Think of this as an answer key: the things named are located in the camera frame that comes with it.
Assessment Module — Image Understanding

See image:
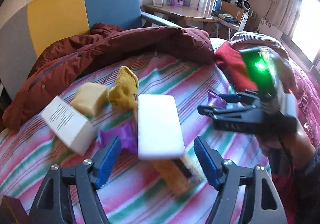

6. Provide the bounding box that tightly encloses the small yellow sponge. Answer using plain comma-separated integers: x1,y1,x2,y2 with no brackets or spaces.
71,82,108,117

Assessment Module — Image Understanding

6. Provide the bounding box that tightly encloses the person's right hand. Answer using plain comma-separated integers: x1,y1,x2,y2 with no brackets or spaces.
257,121,316,169

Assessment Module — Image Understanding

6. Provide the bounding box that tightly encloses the purple snack packet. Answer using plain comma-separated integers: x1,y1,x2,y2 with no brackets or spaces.
207,90,227,108
98,122,138,155

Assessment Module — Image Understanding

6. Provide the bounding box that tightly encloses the white carton box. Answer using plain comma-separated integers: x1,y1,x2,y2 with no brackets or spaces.
41,96,96,155

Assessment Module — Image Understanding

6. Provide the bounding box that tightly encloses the cracker packet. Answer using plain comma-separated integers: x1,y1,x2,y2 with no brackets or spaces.
150,153,204,196

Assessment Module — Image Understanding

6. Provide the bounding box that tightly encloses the striped bed sheet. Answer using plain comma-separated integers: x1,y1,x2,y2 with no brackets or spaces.
1,52,268,223

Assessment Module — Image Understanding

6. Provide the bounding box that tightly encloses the red fleece blanket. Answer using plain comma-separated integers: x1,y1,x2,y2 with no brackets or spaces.
214,42,258,92

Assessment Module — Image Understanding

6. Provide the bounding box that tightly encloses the white foam block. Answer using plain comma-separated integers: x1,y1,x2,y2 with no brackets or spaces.
137,94,185,161

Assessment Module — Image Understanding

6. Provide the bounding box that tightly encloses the pink knit garment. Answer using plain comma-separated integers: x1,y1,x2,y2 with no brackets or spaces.
230,31,297,92

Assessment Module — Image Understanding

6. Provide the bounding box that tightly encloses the dark red passport booklet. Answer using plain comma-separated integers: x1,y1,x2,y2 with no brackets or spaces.
0,196,28,224

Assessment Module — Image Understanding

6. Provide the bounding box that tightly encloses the wooden desk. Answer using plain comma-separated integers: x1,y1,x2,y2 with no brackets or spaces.
142,4,218,27

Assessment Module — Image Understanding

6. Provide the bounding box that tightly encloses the purple box on desk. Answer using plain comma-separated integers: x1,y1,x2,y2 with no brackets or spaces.
170,0,184,7

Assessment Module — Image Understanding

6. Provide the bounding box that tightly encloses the maroon puffer jacket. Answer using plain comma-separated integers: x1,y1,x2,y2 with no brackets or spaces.
2,23,214,130

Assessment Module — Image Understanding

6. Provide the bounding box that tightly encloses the tricolour headboard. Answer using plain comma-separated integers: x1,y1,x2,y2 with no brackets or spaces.
0,0,181,99

